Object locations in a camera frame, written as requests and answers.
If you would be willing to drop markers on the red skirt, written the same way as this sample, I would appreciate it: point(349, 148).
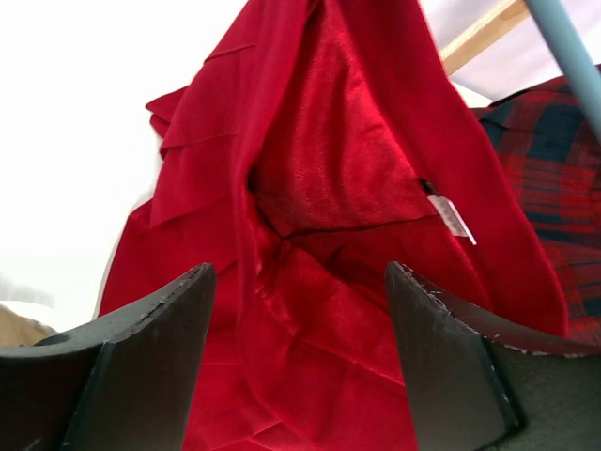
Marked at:
point(320, 141)

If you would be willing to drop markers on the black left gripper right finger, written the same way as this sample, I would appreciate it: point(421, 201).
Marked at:
point(476, 381)

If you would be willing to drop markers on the tan garment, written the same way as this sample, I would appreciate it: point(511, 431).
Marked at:
point(17, 331)

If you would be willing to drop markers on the grey-blue hanger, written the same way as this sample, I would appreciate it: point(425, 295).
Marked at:
point(570, 54)

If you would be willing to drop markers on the red navy plaid garment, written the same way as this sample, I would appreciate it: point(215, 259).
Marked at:
point(552, 160)

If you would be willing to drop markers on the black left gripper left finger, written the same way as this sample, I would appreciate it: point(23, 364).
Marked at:
point(123, 381)

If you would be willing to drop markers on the wooden clothes rack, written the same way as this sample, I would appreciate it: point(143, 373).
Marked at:
point(480, 35)

